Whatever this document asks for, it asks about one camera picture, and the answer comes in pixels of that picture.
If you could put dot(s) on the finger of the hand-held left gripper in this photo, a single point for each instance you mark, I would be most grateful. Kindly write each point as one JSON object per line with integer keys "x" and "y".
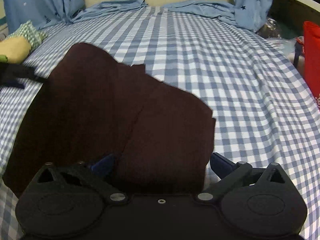
{"x": 32, "y": 74}

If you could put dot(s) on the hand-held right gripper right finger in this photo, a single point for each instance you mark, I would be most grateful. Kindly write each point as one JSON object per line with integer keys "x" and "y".
{"x": 220, "y": 163}

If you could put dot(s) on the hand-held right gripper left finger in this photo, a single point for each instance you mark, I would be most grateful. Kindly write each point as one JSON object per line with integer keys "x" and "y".
{"x": 106, "y": 164}

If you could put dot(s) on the maroon garment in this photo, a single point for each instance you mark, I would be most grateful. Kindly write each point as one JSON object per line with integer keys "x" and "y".
{"x": 100, "y": 105}

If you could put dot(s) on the yellow avocado print pillow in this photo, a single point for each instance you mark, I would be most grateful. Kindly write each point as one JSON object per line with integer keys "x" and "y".
{"x": 13, "y": 48}

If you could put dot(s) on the green checked cloth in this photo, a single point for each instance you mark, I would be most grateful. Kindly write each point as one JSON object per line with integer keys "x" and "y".
{"x": 32, "y": 33}

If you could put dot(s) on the blue star print curtain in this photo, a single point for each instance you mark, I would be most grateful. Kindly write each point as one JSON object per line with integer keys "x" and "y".
{"x": 250, "y": 2}
{"x": 42, "y": 0}

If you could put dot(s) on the blue white checked bed sheet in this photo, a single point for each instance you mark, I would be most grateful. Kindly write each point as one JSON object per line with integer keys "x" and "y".
{"x": 225, "y": 80}

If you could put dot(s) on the clear plastic bag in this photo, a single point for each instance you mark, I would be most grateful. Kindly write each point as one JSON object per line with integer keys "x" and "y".
{"x": 287, "y": 47}

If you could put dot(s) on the red bag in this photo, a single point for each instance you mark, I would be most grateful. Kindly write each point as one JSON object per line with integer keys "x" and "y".
{"x": 312, "y": 55}

